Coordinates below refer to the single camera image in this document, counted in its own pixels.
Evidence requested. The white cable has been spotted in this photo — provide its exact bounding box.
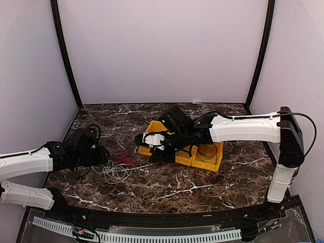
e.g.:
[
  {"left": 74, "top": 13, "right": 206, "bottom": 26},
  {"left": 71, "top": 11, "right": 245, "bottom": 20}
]
[{"left": 91, "top": 159, "right": 134, "bottom": 185}]

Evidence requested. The red cable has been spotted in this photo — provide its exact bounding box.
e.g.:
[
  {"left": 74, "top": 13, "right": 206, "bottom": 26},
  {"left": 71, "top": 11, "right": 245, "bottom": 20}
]
[{"left": 111, "top": 145, "right": 137, "bottom": 167}]

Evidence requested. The black cable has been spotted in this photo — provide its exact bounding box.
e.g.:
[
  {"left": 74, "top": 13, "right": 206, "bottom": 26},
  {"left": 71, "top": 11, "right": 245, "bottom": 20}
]
[{"left": 196, "top": 144, "right": 219, "bottom": 161}]

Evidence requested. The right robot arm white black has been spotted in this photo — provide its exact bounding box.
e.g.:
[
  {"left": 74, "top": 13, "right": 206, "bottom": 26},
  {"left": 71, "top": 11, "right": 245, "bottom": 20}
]
[{"left": 142, "top": 106, "right": 308, "bottom": 220}]

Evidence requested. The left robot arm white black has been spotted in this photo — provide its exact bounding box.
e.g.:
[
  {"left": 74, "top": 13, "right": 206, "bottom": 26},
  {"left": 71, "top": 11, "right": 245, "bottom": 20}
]
[{"left": 1, "top": 125, "right": 110, "bottom": 221}]

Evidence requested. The yellow bin middle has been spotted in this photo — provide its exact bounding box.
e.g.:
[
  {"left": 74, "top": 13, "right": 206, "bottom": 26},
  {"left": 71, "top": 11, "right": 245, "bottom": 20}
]
[{"left": 175, "top": 145, "right": 198, "bottom": 167}]

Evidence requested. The yellow bin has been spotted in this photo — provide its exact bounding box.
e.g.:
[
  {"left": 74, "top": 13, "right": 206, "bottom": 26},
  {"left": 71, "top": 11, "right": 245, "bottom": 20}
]
[
  {"left": 175, "top": 145, "right": 198, "bottom": 167},
  {"left": 192, "top": 142, "right": 224, "bottom": 172},
  {"left": 139, "top": 120, "right": 168, "bottom": 156}
]

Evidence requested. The yellow bin left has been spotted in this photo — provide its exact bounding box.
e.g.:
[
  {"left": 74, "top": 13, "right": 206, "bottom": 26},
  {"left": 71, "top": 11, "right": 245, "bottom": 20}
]
[{"left": 139, "top": 120, "right": 168, "bottom": 156}]

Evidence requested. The yellow bin right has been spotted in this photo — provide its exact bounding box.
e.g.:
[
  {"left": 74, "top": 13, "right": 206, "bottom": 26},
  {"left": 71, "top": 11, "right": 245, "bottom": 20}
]
[{"left": 192, "top": 142, "right": 224, "bottom": 172}]

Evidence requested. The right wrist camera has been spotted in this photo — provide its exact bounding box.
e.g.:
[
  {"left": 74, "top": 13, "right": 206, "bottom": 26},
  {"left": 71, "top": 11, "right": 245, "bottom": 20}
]
[{"left": 135, "top": 132, "right": 168, "bottom": 150}]

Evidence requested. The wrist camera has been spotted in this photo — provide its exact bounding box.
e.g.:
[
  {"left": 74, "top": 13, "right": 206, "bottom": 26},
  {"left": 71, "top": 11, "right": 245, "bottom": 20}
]
[
  {"left": 135, "top": 132, "right": 168, "bottom": 150},
  {"left": 87, "top": 124, "right": 101, "bottom": 146}
]

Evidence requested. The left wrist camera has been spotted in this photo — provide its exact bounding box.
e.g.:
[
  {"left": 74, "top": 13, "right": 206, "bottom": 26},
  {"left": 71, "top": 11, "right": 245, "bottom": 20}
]
[{"left": 87, "top": 124, "right": 101, "bottom": 146}]

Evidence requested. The white slotted cable duct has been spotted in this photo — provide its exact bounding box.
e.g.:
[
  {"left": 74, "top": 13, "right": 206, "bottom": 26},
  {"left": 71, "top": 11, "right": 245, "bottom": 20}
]
[{"left": 32, "top": 216, "right": 241, "bottom": 242}]

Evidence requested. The black front rail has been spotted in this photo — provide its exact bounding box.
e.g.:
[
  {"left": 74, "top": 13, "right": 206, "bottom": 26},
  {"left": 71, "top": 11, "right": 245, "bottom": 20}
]
[{"left": 27, "top": 196, "right": 289, "bottom": 237}]

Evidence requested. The right black frame post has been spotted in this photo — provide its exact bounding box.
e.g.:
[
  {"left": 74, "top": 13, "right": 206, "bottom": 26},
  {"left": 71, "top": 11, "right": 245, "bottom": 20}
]
[{"left": 244, "top": 0, "right": 275, "bottom": 111}]

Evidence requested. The black frame post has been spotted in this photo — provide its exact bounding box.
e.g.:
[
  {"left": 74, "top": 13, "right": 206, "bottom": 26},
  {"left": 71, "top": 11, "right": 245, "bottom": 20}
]
[
  {"left": 50, "top": 0, "right": 83, "bottom": 109},
  {"left": 244, "top": 0, "right": 275, "bottom": 111}
]

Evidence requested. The left black frame post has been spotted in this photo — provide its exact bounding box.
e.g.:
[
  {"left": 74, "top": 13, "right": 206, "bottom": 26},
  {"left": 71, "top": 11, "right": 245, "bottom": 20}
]
[{"left": 50, "top": 0, "right": 83, "bottom": 109}]

